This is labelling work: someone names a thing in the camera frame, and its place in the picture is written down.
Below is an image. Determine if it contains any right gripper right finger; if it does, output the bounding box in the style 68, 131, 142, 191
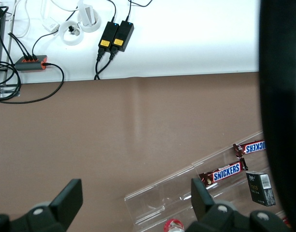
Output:
185, 178, 248, 232

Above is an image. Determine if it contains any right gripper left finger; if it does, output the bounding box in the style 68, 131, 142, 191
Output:
24, 178, 84, 232

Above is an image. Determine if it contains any black power cord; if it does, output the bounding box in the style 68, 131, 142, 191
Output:
96, 49, 119, 81
93, 47, 108, 81

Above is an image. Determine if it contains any white plastic block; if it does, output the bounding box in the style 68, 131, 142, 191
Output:
83, 4, 97, 27

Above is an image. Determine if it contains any small metal bracket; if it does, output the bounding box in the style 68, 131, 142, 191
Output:
0, 84, 21, 98

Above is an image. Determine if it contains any Snickers chocolate bar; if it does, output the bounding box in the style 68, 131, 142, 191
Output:
232, 139, 266, 156
199, 158, 248, 190

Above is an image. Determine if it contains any small black box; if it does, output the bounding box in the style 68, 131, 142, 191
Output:
245, 170, 277, 207

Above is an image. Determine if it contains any small white adapter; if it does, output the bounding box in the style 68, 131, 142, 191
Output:
42, 21, 61, 33

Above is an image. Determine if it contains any looped black cable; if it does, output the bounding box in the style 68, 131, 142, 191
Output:
0, 62, 66, 105

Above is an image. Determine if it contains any grey orange USB hub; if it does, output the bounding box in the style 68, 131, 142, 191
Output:
14, 54, 48, 72

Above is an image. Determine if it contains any white cable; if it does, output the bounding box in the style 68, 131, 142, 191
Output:
7, 0, 46, 39

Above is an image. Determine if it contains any clear acrylic stepped stand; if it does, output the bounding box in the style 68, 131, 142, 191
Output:
124, 130, 290, 232

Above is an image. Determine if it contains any white plastic ring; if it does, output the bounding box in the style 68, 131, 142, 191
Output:
77, 11, 100, 33
58, 21, 83, 46

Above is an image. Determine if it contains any red can white lid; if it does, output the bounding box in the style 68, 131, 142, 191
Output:
163, 218, 185, 232

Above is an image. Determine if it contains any thin black adapter cable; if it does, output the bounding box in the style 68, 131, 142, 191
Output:
125, 0, 154, 22
111, 0, 117, 23

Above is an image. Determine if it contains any thick blurred black cable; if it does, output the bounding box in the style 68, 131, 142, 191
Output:
258, 0, 296, 229

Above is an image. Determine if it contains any black power adapter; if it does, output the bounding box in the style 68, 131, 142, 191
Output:
98, 21, 120, 51
111, 20, 135, 53

